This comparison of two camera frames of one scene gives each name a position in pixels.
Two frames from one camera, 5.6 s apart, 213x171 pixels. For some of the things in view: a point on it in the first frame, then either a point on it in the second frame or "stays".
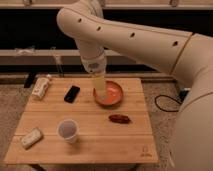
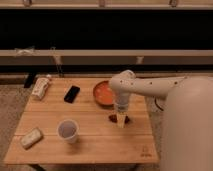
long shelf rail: [60, 57] stays
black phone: [72, 94] stays
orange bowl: [113, 95] stays
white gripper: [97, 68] → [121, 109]
